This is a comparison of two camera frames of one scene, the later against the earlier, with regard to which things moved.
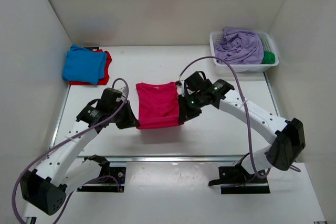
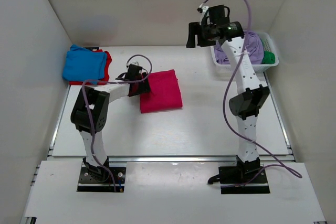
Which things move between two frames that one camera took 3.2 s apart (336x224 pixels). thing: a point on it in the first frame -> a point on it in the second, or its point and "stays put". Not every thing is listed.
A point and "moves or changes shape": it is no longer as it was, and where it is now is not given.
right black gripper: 186,114 -> 196,29
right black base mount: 237,180 stays put
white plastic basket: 269,44 stays put
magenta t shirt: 158,105 moves or changes shape
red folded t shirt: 106,72 stays put
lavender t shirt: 240,47 stays put
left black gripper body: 115,106 -> 143,87
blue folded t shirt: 82,65 stays put
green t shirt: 269,57 stays put
